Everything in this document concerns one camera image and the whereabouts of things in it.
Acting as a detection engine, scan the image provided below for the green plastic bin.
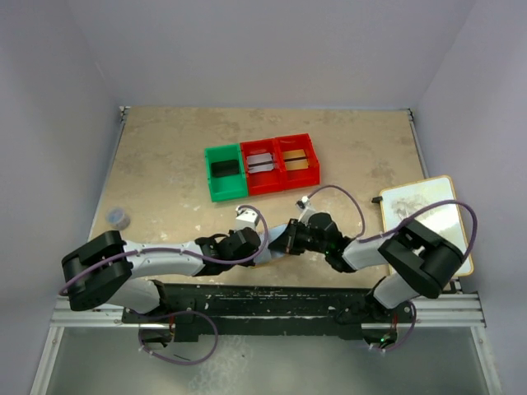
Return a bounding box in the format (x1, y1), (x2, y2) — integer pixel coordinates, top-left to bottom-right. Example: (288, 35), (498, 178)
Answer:
(204, 144), (249, 202)

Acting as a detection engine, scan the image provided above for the red bin with gold card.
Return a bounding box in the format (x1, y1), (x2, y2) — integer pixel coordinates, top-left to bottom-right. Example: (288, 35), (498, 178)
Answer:
(274, 133), (320, 190)

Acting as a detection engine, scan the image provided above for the red bin with silver card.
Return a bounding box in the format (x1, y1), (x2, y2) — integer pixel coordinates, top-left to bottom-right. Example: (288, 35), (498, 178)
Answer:
(240, 139), (285, 196)

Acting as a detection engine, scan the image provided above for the gold card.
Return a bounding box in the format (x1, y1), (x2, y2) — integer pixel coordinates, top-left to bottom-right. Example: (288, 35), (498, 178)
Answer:
(282, 150), (309, 171)

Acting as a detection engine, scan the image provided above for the silver card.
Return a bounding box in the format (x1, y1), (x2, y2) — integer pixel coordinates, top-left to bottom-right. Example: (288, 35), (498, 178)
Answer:
(246, 152), (275, 174)

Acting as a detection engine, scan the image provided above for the white board with wooden frame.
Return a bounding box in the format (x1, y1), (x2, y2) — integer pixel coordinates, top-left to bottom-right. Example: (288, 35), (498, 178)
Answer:
(380, 175), (469, 253)

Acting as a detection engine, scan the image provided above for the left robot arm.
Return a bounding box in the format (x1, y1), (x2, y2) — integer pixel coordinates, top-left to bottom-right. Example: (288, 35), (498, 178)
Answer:
(58, 227), (268, 313)

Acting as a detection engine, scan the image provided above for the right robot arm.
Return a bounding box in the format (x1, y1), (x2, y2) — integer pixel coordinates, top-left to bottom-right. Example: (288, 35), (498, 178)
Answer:
(268, 212), (465, 310)

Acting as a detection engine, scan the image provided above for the black card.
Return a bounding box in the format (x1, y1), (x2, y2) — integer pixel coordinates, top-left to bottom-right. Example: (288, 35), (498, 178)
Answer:
(210, 159), (240, 178)

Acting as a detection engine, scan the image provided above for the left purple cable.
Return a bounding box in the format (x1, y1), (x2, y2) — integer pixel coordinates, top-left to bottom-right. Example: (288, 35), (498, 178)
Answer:
(57, 204), (271, 365)

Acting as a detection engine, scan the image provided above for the purple cable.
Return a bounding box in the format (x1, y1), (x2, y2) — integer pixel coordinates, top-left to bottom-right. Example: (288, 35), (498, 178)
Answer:
(57, 204), (271, 365)
(296, 184), (478, 355)

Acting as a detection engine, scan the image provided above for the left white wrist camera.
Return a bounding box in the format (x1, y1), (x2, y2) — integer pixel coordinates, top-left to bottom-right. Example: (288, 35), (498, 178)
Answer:
(234, 207), (259, 230)

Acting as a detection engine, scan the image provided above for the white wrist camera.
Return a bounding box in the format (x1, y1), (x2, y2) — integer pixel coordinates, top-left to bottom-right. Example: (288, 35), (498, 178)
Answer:
(296, 196), (316, 225)
(234, 207), (259, 230)

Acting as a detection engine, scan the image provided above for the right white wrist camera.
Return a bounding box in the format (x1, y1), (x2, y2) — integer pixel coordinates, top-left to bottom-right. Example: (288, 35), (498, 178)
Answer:
(296, 196), (316, 225)

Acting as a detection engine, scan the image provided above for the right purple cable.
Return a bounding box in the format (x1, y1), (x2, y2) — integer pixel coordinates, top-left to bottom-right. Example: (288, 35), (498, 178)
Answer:
(296, 184), (478, 355)

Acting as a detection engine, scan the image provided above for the aluminium frame rail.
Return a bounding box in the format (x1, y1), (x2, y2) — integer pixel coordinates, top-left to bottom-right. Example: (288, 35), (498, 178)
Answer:
(50, 294), (487, 328)

